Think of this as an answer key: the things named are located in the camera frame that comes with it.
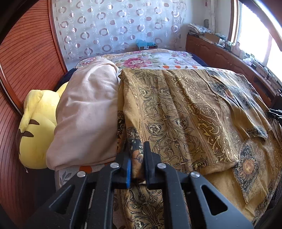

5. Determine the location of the golden paisley patterned garment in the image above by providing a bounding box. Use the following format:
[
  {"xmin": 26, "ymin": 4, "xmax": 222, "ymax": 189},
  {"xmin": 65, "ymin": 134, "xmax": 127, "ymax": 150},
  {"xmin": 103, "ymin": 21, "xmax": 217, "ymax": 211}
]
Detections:
[{"xmin": 118, "ymin": 68, "xmax": 281, "ymax": 228}]

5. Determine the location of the pale pink blanket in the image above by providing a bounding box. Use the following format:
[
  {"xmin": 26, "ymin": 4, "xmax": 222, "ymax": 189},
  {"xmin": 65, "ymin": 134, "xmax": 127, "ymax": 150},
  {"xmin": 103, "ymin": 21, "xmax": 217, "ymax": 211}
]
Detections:
[{"xmin": 46, "ymin": 58, "xmax": 119, "ymax": 170}]

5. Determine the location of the wooden side cabinet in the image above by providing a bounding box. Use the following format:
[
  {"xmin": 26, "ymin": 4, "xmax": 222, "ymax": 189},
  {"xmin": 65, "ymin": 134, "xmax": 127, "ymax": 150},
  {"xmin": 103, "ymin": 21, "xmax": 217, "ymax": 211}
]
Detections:
[{"xmin": 185, "ymin": 34, "xmax": 281, "ymax": 109}]

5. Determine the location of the yellow Pikachu plush toy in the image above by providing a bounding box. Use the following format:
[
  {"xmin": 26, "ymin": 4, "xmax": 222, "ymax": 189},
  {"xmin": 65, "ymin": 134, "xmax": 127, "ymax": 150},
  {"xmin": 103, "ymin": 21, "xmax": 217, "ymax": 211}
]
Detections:
[{"xmin": 16, "ymin": 83, "xmax": 67, "ymax": 169}]

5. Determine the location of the dark blue mattress edge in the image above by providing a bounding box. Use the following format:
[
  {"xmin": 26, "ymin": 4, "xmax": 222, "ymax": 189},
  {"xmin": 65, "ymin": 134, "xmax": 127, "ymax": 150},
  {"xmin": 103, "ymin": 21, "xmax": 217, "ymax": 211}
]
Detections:
[{"xmin": 190, "ymin": 53, "xmax": 209, "ymax": 67}]

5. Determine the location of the cardboard box on cabinet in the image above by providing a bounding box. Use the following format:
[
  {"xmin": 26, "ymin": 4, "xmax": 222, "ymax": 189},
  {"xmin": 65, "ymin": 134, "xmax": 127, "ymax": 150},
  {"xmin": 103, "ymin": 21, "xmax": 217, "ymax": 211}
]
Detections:
[{"xmin": 204, "ymin": 32, "xmax": 220, "ymax": 44}]

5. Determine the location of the pink floral bed quilt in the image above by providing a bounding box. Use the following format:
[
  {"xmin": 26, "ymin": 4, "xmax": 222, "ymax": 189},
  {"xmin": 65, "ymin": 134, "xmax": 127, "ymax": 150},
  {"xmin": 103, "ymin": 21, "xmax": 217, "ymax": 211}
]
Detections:
[{"xmin": 75, "ymin": 49, "xmax": 195, "ymax": 69}]

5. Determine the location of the wooden headboard panel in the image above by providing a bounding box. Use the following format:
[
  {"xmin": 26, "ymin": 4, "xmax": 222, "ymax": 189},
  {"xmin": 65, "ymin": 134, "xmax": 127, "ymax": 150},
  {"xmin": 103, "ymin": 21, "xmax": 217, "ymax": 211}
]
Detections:
[{"xmin": 1, "ymin": 1, "xmax": 66, "ymax": 228}]

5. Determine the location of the teal item on box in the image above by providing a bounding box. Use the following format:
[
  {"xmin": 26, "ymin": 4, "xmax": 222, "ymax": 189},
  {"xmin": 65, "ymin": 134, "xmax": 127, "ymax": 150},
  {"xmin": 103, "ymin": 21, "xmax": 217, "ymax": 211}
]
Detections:
[{"xmin": 135, "ymin": 39, "xmax": 158, "ymax": 51}]

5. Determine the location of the white circle pattern curtain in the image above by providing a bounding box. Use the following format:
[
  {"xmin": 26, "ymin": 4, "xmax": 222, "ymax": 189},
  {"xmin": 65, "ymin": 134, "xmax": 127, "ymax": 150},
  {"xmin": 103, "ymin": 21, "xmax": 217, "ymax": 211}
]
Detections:
[{"xmin": 52, "ymin": 1, "xmax": 187, "ymax": 65}]

